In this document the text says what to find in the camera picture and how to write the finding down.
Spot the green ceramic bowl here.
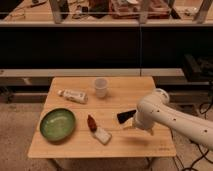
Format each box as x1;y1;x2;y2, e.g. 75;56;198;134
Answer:
39;108;76;142

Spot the red tray on shelf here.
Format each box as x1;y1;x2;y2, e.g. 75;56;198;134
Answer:
109;0;171;19

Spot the white tube bottle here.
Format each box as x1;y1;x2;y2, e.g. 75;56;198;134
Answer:
58;89;88;104

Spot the black cable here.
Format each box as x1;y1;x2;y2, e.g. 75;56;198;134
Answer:
179;96;213;171

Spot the black rectangular block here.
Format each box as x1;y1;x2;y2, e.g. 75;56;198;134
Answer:
117;110;136;124

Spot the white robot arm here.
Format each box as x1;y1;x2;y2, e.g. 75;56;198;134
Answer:
126;88;213;151

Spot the wooden table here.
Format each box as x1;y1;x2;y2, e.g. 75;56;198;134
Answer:
28;77;176;158

